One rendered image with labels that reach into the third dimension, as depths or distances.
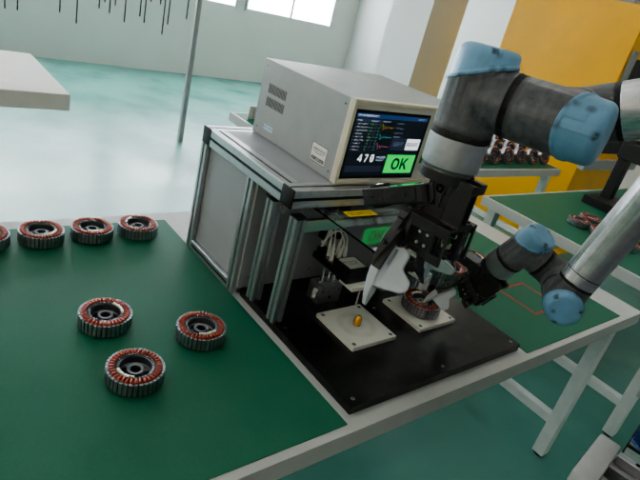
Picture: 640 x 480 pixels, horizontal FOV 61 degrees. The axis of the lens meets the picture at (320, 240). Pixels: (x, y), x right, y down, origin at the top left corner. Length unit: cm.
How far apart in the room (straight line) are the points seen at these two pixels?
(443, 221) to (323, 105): 68
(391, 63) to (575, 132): 486
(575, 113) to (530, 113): 5
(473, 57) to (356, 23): 881
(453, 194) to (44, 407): 79
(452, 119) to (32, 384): 87
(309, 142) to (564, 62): 383
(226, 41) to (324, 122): 698
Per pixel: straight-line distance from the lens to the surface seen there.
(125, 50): 774
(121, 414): 110
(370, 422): 120
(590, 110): 65
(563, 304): 120
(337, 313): 143
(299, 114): 141
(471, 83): 67
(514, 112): 66
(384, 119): 132
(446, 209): 71
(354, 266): 137
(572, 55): 500
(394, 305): 155
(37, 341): 126
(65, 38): 752
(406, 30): 540
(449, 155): 69
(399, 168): 143
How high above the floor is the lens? 152
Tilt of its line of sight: 24 degrees down
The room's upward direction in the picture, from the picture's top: 15 degrees clockwise
